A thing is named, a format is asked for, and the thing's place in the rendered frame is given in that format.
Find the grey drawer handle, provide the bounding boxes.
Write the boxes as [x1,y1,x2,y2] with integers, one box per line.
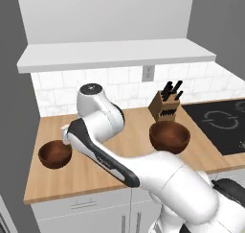
[70,200,98,210]

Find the large brown wooden bowl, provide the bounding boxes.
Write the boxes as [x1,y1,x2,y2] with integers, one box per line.
[148,120,191,155]

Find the black hob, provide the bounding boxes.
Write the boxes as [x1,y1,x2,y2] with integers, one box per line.
[181,97,245,157]

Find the white wall cabinet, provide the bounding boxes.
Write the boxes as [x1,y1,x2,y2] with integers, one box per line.
[16,0,234,75]

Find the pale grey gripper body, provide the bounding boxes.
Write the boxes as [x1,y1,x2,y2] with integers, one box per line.
[60,125,73,146]

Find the white drawer front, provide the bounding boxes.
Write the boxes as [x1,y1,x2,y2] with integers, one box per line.
[30,186,153,222]

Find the small brown wooden bowl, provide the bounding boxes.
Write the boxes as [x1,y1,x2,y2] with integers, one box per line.
[37,139,74,171]

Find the wooden knife block with knives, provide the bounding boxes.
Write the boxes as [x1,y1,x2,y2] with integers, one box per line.
[147,80,185,123]

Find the grey wall socket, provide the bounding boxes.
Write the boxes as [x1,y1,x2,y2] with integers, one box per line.
[141,64,156,82]

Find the narrow white cupboard door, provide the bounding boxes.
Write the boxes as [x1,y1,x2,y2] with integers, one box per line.
[130,201,163,233]

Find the wide white cupboard door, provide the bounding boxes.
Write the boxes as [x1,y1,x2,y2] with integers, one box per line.
[37,206,132,233]

